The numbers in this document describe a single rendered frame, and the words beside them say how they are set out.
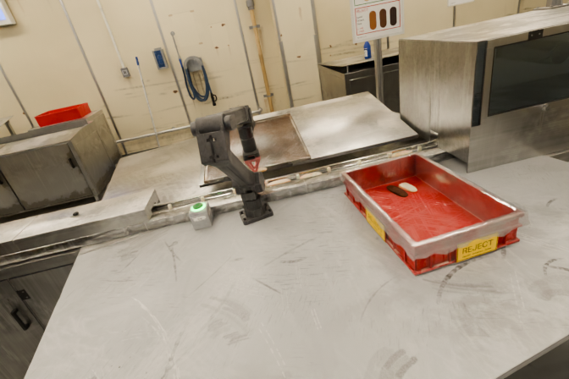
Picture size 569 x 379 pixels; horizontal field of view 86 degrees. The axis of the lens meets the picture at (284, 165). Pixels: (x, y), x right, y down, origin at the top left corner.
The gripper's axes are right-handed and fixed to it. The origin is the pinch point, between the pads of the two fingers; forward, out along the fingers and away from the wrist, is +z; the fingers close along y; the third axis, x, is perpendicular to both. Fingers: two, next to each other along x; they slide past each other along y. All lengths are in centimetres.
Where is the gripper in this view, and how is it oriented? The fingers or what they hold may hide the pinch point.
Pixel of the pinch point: (255, 169)
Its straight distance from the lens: 130.4
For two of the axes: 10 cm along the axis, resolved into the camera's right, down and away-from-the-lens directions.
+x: -9.7, 2.3, -0.6
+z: 1.8, 8.8, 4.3
